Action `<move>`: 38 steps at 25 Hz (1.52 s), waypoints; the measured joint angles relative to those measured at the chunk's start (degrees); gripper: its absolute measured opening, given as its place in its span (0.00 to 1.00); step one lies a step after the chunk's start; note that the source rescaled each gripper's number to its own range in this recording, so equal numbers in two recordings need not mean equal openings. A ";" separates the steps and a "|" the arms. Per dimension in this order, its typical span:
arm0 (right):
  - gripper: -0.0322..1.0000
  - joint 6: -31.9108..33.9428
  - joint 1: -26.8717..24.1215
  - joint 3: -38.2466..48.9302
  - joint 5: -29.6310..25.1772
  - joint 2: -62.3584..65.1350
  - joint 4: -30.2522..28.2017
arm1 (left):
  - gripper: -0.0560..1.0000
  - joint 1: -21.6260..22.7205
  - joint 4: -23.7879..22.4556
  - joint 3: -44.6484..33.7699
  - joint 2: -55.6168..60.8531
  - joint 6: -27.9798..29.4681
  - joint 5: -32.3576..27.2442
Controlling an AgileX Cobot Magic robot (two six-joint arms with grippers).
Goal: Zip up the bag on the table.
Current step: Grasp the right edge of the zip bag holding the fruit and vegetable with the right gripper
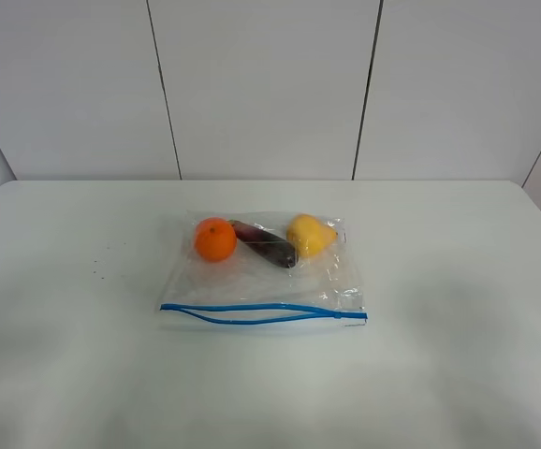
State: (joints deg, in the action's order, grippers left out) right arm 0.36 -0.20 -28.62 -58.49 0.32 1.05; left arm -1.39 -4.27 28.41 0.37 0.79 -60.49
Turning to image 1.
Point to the clear blue-zip plastic bag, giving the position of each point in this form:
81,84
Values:
247,290

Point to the purple eggplant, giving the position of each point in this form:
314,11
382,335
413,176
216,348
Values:
270,247

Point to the yellow pear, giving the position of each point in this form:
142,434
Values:
309,235

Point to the orange fruit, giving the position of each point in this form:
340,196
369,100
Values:
215,239

